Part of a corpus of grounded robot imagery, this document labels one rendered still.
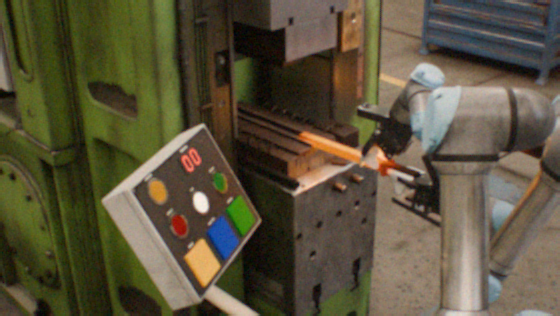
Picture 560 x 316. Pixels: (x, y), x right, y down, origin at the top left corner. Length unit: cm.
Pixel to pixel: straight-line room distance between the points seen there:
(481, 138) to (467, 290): 26
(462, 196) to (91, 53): 123
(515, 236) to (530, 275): 174
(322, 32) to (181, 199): 67
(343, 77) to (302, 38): 43
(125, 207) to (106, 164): 80
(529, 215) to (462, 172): 35
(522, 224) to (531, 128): 36
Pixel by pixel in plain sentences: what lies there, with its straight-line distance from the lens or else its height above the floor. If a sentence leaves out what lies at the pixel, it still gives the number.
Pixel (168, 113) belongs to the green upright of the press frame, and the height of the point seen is 117.
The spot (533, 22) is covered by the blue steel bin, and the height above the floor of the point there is 45.
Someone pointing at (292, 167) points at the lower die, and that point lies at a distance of 195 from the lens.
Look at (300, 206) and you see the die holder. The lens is 193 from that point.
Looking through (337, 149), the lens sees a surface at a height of 101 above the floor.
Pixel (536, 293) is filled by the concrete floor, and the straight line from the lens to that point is 318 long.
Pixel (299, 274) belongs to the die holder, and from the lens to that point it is 206.
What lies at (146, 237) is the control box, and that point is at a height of 109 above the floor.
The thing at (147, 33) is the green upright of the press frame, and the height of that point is 138.
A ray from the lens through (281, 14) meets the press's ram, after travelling 176.
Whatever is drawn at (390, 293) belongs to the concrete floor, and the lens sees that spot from 304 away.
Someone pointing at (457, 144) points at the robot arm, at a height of 135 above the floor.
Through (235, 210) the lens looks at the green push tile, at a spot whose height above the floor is 103.
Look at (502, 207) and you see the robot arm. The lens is 167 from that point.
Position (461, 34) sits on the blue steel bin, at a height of 24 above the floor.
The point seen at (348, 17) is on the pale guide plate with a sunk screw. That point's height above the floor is 129.
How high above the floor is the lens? 184
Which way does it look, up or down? 26 degrees down
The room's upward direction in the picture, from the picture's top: 1 degrees counter-clockwise
